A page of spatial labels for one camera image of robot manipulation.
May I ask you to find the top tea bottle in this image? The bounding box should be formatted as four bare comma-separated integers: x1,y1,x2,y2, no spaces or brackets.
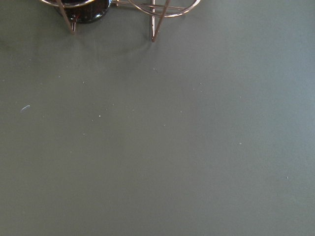
62,0,112,24

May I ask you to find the copper wire bottle rack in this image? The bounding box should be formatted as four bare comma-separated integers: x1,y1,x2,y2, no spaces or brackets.
40,0,200,42

